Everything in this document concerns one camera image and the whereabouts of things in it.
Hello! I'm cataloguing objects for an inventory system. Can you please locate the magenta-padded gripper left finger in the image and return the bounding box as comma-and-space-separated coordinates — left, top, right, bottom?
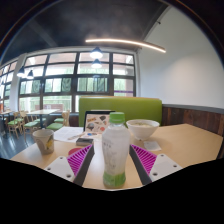
43, 143, 96, 187

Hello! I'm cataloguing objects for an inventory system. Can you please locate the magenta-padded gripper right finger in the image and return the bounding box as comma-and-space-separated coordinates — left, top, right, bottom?
129, 143, 184, 186

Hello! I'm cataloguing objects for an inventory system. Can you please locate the green-capped clear drink bottle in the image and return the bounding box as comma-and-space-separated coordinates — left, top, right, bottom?
101, 111, 132, 189

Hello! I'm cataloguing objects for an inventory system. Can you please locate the flat round red coaster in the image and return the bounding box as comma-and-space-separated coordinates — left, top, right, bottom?
67, 147, 84, 157

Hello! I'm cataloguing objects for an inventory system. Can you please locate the white paper packet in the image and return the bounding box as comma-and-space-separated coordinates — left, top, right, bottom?
143, 139, 162, 152

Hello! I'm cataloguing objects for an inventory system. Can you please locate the small dark flat device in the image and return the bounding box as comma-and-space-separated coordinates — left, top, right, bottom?
75, 137, 95, 147

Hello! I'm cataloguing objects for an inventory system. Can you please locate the colourful printed leaflet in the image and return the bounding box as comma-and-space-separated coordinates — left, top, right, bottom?
83, 130, 104, 140

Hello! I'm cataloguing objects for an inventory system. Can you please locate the white paper sheet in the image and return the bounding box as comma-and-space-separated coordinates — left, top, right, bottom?
53, 125, 85, 144

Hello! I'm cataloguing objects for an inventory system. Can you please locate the white ceramic bowl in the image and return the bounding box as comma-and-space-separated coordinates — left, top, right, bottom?
125, 118, 161, 141

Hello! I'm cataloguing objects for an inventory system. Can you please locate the printed paper cup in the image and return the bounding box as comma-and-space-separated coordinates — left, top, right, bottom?
32, 128, 55, 155

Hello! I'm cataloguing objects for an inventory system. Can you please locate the green upholstered bench backrest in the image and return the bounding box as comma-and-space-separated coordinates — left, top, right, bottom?
78, 96, 163, 127

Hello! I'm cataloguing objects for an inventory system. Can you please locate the group of green-seated wooden chairs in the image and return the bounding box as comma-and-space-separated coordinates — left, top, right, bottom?
6, 109, 71, 139

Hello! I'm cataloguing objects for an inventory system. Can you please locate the light wooden dining table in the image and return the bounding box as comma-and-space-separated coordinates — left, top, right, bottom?
26, 108, 61, 129

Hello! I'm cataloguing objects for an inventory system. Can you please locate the group of pendant lamps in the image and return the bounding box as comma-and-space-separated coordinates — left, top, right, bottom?
16, 46, 104, 80

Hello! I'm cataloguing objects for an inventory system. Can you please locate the long curved ceiling light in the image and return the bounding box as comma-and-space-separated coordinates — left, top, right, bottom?
84, 37, 167, 54

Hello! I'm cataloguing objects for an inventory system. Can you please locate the black-framed window wall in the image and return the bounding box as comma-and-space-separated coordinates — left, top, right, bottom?
0, 51, 137, 113

